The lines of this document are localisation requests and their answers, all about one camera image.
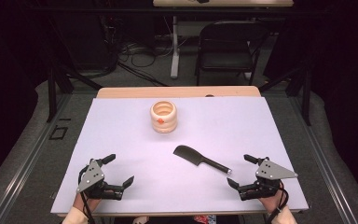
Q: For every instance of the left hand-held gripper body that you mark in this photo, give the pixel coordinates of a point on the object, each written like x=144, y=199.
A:
x=90, y=179

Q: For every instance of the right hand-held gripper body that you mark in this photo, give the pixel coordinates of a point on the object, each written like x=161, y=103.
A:
x=272, y=171

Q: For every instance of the black cleaver knife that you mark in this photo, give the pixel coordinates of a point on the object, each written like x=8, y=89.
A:
x=188, y=154

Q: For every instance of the cream ribbed ceramic cup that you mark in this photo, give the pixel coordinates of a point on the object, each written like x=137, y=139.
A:
x=164, y=123

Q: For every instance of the person's left hand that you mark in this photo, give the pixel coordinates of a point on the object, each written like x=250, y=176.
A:
x=85, y=203

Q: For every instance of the person's right hand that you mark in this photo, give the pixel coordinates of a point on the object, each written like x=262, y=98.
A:
x=275, y=203

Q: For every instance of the person's patterned clothing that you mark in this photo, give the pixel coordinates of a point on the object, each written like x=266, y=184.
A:
x=205, y=219

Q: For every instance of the white table mat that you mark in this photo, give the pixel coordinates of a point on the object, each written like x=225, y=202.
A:
x=174, y=186

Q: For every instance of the black metal stand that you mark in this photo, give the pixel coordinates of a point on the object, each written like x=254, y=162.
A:
x=52, y=93
x=306, y=99

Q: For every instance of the black folding chair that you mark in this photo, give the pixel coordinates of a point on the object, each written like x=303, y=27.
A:
x=227, y=62

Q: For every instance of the white table leg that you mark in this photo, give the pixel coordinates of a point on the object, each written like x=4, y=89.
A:
x=175, y=59

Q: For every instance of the light wooden background table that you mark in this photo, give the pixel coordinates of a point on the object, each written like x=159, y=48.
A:
x=230, y=3

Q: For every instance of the aluminium floor rail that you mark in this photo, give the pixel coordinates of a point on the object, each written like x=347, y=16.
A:
x=326, y=168
x=31, y=155

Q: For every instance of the black horizontal frame bar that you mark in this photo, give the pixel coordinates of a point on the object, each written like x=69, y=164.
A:
x=105, y=11

